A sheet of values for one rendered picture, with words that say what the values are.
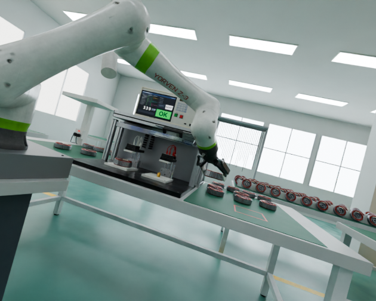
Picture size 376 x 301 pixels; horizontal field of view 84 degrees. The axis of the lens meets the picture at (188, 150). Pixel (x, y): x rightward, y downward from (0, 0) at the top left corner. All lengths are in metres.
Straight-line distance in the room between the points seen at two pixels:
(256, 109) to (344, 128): 2.82
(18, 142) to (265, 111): 7.52
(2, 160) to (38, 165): 0.10
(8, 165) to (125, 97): 8.31
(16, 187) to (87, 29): 0.49
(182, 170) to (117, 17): 1.03
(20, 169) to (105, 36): 0.48
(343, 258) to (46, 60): 1.18
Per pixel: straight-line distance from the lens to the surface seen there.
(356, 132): 8.67
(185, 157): 1.45
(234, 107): 7.85
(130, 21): 0.70
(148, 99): 1.47
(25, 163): 0.82
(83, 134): 2.33
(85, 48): 0.69
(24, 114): 0.86
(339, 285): 1.15
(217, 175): 1.09
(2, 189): 0.78
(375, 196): 4.60
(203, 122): 0.83
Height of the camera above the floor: 0.96
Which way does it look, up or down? 1 degrees up
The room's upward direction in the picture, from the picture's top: 15 degrees clockwise
